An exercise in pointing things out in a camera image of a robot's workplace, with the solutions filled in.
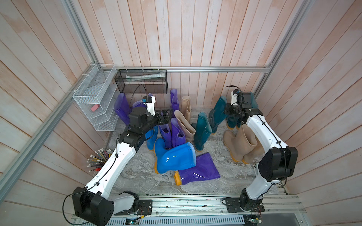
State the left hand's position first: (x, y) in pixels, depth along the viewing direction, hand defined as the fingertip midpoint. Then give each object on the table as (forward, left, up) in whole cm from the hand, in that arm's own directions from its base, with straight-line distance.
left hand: (167, 112), depth 72 cm
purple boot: (+12, +30, -9) cm, 34 cm away
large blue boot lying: (-16, -5, -19) cm, 26 cm away
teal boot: (+17, -33, -19) cm, 42 cm away
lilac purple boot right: (-11, -6, -8) cm, 14 cm away
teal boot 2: (+17, -55, -9) cm, 58 cm away
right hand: (+15, -36, -9) cm, 40 cm away
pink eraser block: (+9, +44, -6) cm, 45 cm away
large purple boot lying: (-19, -22, -30) cm, 42 cm away
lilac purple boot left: (-7, +1, -9) cm, 11 cm away
